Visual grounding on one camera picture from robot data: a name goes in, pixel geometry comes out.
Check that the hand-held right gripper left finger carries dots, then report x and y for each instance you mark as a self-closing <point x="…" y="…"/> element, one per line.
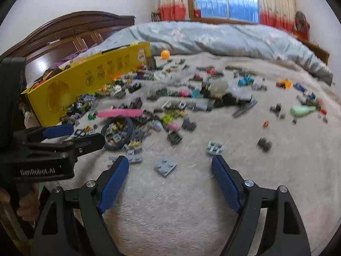
<point x="116" y="183"/>

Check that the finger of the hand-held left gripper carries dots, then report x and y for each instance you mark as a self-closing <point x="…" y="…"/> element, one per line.
<point x="88" y="142"/>
<point x="58" y="131"/>

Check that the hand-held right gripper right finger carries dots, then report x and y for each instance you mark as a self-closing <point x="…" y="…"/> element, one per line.
<point x="225" y="184"/>

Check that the yellow cardboard box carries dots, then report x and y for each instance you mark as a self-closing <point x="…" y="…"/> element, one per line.
<point x="80" y="85"/>

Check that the person's left hand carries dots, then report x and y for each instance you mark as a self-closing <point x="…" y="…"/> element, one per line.
<point x="28" y="206"/>

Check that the pink long brick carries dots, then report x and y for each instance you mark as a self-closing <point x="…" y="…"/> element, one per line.
<point x="120" y="113"/>

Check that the beige fleece blanket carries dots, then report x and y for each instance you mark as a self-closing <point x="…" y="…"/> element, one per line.
<point x="173" y="218"/>

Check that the purple cloth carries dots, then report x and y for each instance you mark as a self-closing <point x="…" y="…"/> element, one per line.
<point x="72" y="56"/>

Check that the pile of toy bricks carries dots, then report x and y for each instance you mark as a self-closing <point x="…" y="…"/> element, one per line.
<point x="186" y="104"/>

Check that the dark wooden headboard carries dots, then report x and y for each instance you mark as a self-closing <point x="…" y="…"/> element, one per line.
<point x="66" y="33"/>

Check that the mint green toy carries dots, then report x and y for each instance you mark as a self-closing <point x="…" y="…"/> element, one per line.
<point x="301" y="111"/>

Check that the orange ball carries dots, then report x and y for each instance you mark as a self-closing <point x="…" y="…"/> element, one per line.
<point x="165" y="54"/>

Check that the row of books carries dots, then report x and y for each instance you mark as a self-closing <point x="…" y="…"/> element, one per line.
<point x="155" y="16"/>

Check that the blue floral duvet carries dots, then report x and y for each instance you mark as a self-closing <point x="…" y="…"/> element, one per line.
<point x="213" y="40"/>

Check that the cream red curtain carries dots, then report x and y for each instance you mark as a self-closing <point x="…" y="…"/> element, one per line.
<point x="171" y="0"/>
<point x="275" y="2"/>

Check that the small red box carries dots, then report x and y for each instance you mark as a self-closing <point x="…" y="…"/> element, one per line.
<point x="197" y="13"/>

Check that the red standing fan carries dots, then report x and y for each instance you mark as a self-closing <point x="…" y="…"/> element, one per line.
<point x="302" y="25"/>

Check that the window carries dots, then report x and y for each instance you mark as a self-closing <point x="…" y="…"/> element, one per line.
<point x="226" y="0"/>

